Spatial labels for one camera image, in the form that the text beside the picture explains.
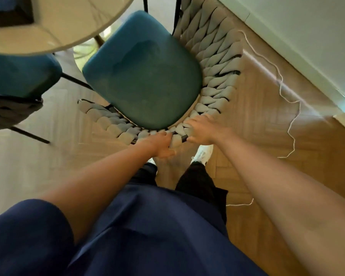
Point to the person's right hand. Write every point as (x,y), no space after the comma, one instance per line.
(202,129)

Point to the person's left hand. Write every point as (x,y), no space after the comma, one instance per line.
(156,144)

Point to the person's left thumb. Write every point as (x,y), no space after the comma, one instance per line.
(167,154)

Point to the person's right fingers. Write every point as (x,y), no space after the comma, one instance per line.
(191,125)

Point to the teal chair with woven back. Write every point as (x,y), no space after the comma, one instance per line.
(149,71)
(17,80)

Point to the person's right forearm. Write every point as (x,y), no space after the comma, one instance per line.
(281,198)

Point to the person's left forearm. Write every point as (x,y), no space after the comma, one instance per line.
(95,183)

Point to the white sneaker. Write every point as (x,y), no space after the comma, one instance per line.
(151,161)
(202,154)

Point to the black trousers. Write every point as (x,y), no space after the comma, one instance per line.
(195,181)

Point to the navy blue shirt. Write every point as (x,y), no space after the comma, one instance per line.
(138,235)

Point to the white baseboard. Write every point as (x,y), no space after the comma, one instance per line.
(290,51)

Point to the round white marble table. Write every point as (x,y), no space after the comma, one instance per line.
(51,22)

